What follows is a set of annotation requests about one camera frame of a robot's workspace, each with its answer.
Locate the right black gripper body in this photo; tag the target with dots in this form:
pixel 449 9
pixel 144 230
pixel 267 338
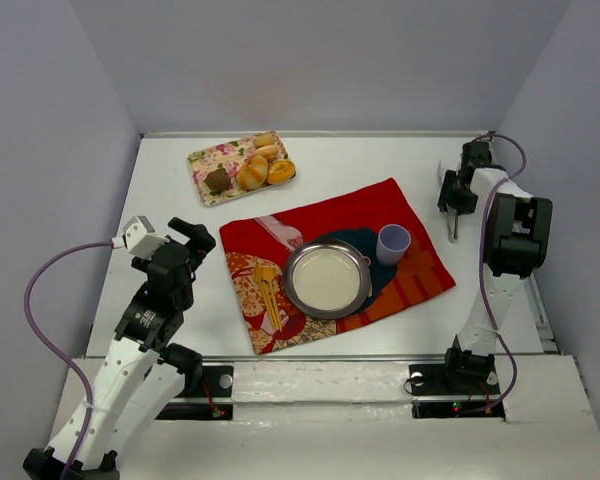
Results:
pixel 453 198

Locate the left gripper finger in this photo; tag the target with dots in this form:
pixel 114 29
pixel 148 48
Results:
pixel 196 257
pixel 198 236

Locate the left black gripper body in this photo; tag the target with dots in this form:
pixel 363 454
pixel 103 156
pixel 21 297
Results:
pixel 181 249

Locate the metal tongs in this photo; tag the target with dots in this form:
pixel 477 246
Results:
pixel 447 200

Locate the striped twisted bread roll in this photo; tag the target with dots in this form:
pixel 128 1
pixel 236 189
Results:
pixel 253 173

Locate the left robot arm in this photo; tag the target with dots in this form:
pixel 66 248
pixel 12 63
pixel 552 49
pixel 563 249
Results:
pixel 143 369

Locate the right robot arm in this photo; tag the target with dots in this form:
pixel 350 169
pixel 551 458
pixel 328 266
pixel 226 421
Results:
pixel 513 239

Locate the brown chocolate bread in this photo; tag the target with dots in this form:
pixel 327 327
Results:
pixel 218 181

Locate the yellow plastic fork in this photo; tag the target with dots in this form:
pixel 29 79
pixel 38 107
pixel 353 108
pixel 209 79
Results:
pixel 265 277

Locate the lavender plastic cup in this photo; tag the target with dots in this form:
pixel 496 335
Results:
pixel 393 241

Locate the floral serving tray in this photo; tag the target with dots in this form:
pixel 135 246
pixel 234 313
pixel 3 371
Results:
pixel 230 155

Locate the flat tan bun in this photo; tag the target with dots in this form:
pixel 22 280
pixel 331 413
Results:
pixel 269 152

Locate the pale round bun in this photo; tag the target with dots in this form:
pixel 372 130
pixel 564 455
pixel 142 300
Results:
pixel 264 139

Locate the round metal plate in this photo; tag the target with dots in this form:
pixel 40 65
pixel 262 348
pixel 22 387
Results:
pixel 327 279

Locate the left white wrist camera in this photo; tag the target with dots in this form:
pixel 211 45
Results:
pixel 138 238

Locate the orange ring bagel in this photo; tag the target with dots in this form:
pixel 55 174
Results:
pixel 280 171

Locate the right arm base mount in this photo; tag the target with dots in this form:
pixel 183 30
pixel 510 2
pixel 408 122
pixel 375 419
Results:
pixel 436 397

